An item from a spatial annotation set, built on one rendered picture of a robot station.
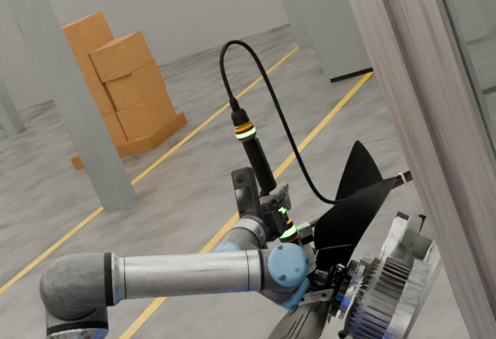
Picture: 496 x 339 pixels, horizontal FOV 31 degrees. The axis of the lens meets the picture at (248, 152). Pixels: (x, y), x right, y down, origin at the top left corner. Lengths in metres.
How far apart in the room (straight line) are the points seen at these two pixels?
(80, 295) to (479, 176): 1.21
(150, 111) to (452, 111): 9.77
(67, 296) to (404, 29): 1.23
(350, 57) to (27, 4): 3.48
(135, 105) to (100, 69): 0.57
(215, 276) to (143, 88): 8.62
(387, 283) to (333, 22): 7.55
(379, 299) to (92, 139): 6.22
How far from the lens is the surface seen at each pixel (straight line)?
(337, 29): 9.55
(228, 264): 1.61
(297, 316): 2.04
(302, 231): 2.03
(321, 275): 2.13
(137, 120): 10.20
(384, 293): 2.08
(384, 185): 1.96
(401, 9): 0.45
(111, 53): 10.07
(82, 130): 8.15
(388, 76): 0.45
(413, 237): 2.34
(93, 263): 1.61
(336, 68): 9.68
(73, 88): 8.09
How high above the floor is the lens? 2.05
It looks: 14 degrees down
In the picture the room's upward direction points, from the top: 22 degrees counter-clockwise
